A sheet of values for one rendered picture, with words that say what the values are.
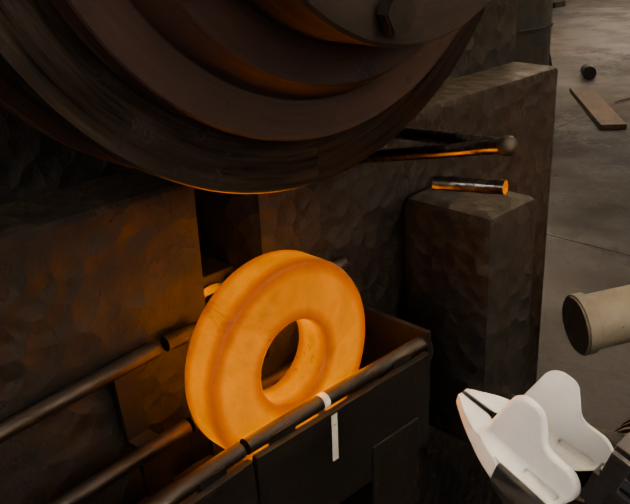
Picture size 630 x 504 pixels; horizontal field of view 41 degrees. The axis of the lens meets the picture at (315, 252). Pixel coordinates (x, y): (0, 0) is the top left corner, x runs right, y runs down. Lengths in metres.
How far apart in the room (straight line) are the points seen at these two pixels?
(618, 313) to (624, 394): 1.21
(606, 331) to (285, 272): 0.36
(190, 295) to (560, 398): 0.28
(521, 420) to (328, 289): 0.20
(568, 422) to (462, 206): 0.28
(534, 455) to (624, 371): 1.64
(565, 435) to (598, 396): 1.49
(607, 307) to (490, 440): 0.35
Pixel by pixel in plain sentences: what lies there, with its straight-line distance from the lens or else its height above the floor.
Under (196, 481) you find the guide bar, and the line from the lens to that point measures 0.57.
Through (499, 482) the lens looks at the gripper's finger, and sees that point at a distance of 0.51.
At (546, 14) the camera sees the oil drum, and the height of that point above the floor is 0.63.
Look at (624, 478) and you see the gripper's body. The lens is 0.46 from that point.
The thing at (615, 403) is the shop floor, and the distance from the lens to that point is 2.01.
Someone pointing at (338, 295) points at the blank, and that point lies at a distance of 0.63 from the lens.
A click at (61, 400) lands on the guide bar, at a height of 0.76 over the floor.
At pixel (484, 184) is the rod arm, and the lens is 0.57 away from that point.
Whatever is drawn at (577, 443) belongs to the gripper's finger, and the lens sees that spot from 0.53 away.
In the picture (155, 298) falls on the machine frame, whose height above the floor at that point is 0.79.
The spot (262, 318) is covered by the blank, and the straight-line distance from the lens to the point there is 0.58.
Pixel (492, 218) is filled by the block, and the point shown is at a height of 0.80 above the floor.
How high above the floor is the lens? 1.05
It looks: 23 degrees down
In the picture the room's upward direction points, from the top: 3 degrees counter-clockwise
